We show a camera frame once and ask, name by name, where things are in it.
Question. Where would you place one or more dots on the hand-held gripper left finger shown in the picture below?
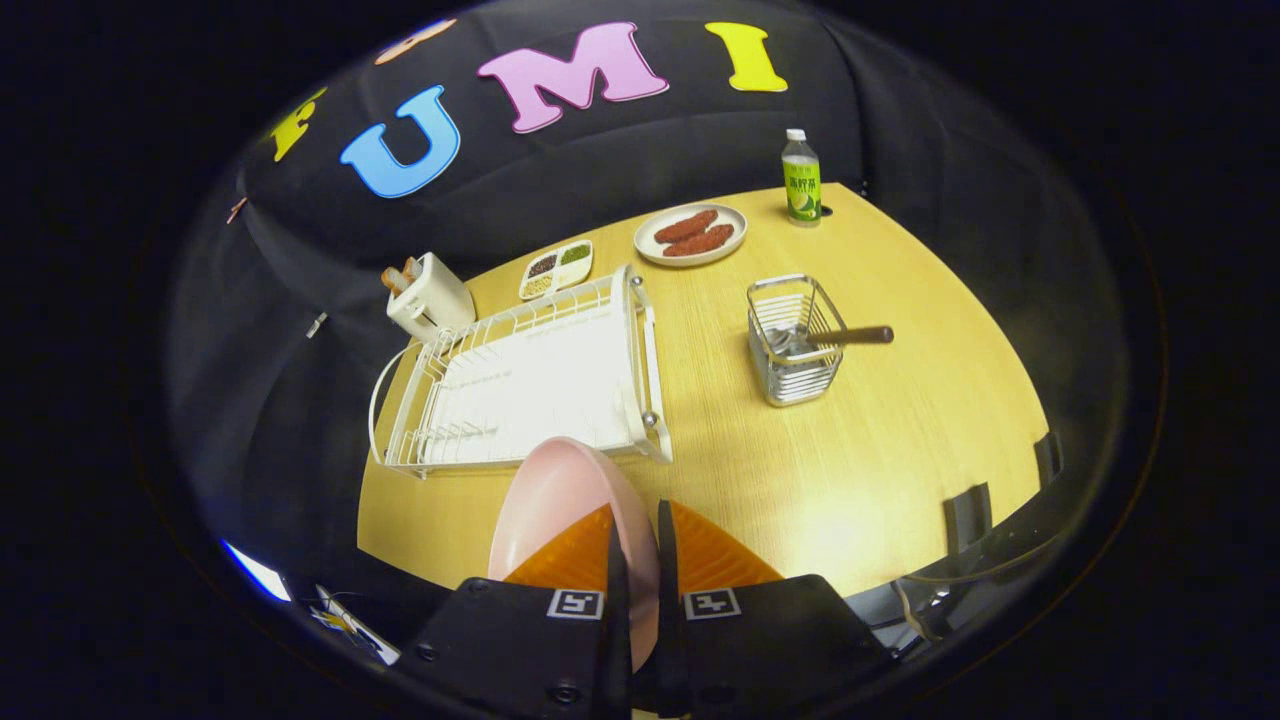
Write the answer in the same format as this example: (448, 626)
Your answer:
(618, 640)

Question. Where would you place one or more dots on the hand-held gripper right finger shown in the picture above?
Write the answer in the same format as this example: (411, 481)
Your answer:
(668, 620)

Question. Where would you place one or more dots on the pink plate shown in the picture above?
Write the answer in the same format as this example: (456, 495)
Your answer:
(555, 500)

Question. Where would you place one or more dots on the white divided dish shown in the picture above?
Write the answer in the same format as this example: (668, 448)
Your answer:
(556, 270)

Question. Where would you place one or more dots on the beige plate with sausages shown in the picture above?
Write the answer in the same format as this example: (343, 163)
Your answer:
(645, 240)

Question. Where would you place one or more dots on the white side desk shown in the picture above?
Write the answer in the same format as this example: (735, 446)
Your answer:
(350, 630)

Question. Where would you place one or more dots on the black chair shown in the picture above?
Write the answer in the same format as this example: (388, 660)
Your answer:
(968, 515)

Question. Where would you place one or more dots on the computer monitor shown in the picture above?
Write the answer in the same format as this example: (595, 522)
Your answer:
(257, 572)

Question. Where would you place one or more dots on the red-brown sausage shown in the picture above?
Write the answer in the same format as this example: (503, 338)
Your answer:
(700, 241)
(687, 226)

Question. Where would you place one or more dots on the white toaster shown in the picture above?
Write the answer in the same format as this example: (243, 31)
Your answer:
(440, 300)

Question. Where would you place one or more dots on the toasted bread slice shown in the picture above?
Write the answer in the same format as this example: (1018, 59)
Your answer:
(394, 279)
(412, 268)

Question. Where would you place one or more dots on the silver clip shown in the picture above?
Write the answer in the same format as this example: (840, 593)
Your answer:
(315, 325)

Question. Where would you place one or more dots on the green label drink bottle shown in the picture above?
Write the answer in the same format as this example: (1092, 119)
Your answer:
(801, 185)

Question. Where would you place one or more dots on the black backdrop cloth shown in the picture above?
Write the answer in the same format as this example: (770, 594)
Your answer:
(600, 170)

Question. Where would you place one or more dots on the pink clip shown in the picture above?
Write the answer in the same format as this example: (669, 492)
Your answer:
(235, 210)

